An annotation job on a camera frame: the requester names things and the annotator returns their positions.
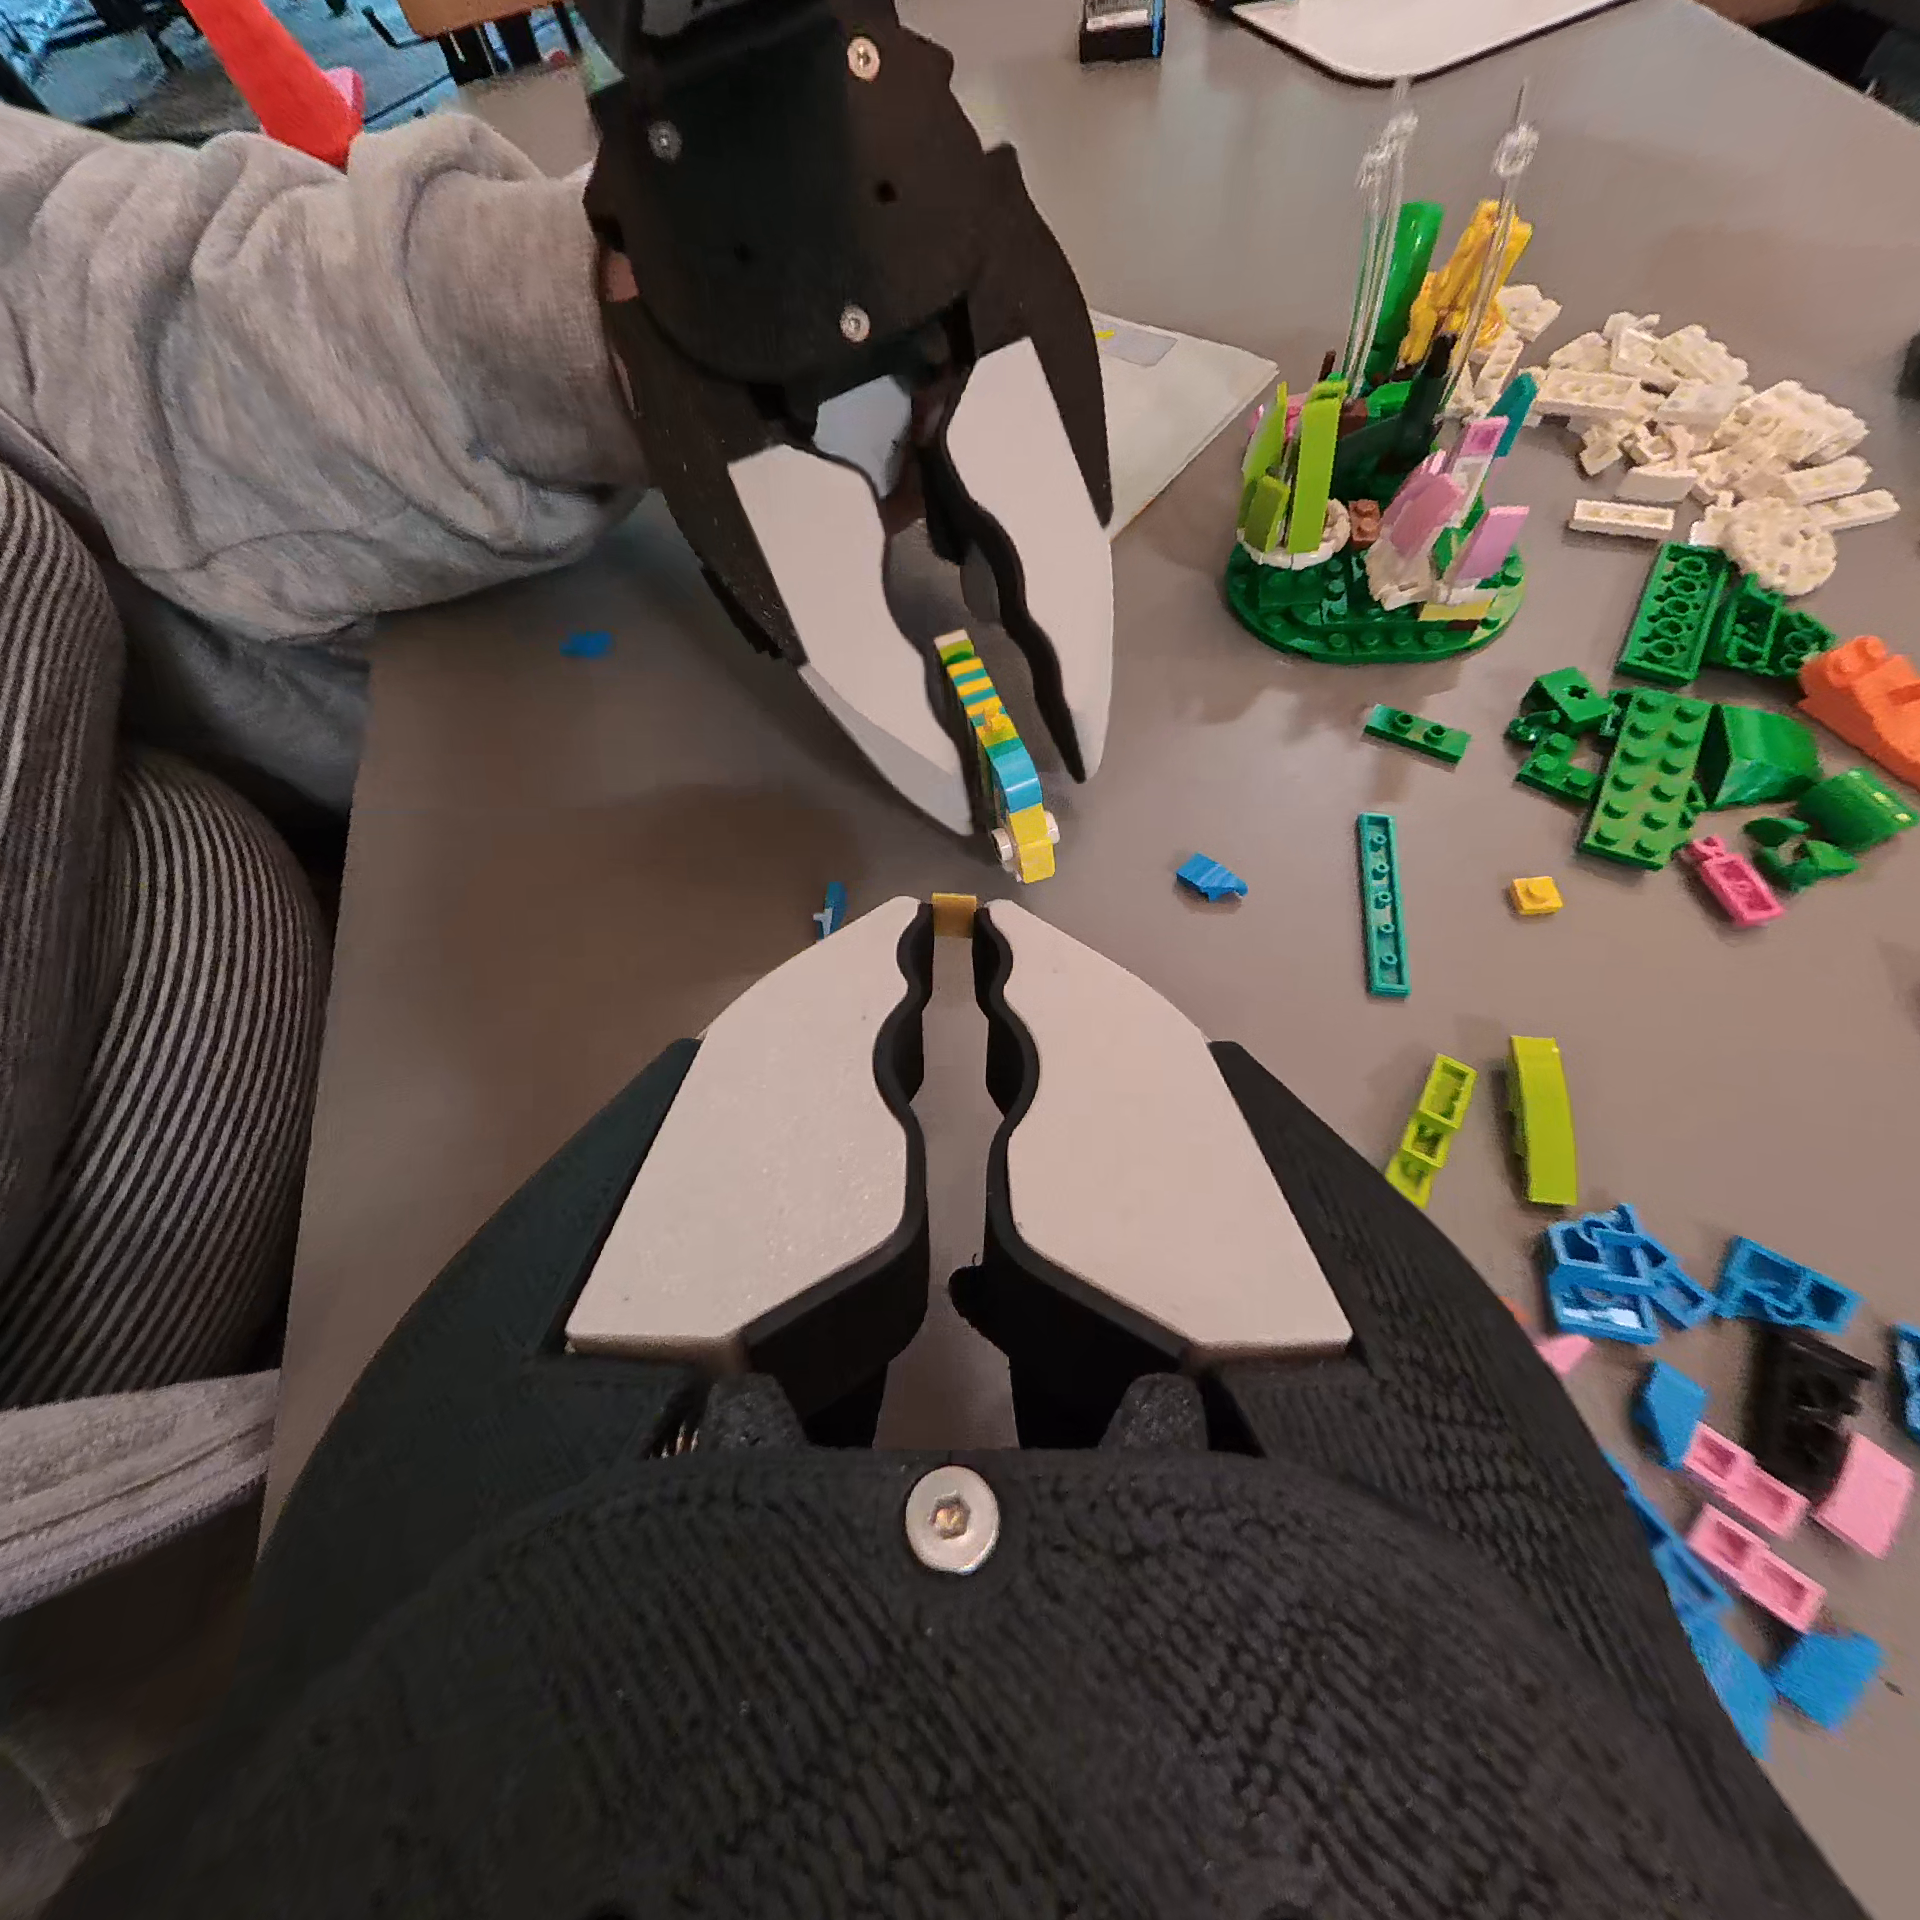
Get pile of white bricks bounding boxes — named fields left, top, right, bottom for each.
left=1478, top=281, right=1910, bottom=598

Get pile of green bricks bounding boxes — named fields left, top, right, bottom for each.
left=1505, top=540, right=1920, bottom=899

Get green flower brick model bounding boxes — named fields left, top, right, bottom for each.
left=1219, top=74, right=1549, bottom=661

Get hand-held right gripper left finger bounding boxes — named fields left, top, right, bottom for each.
left=565, top=899, right=929, bottom=1450

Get grey desk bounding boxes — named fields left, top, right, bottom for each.
left=261, top=0, right=1920, bottom=1920

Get lime green curved brick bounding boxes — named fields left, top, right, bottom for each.
left=1500, top=1031, right=1580, bottom=1211

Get white pad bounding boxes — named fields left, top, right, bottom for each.
left=1201, top=0, right=1638, bottom=86

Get person's left forearm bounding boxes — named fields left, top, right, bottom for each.
left=0, top=105, right=668, bottom=652

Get person's grey trousers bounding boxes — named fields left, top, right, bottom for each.
left=0, top=1574, right=262, bottom=1920

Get long teal plate brick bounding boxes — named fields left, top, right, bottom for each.
left=1353, top=812, right=1412, bottom=1003

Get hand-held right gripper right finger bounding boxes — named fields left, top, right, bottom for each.
left=946, top=899, right=1358, bottom=1450

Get black brick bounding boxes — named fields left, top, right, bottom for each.
left=1745, top=1329, right=1880, bottom=1505

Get small green plate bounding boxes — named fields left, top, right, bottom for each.
left=1361, top=699, right=1475, bottom=767

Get person's striped shirt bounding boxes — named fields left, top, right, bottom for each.
left=0, top=462, right=334, bottom=1414

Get person's grey sweater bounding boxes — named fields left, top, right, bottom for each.
left=0, top=1357, right=292, bottom=1630

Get orange brick separator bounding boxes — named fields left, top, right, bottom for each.
left=1796, top=635, right=1920, bottom=794

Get red fabric item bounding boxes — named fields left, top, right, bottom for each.
left=178, top=0, right=371, bottom=173

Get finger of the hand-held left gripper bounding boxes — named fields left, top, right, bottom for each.
left=728, top=375, right=979, bottom=841
left=913, top=335, right=1117, bottom=785

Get blue pink brick pile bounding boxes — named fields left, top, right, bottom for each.
left=1531, top=1199, right=1920, bottom=1766

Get striped fish brick model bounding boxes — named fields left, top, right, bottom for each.
left=931, top=633, right=1066, bottom=886

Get white instruction booklet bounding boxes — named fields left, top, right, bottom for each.
left=1084, top=309, right=1285, bottom=540

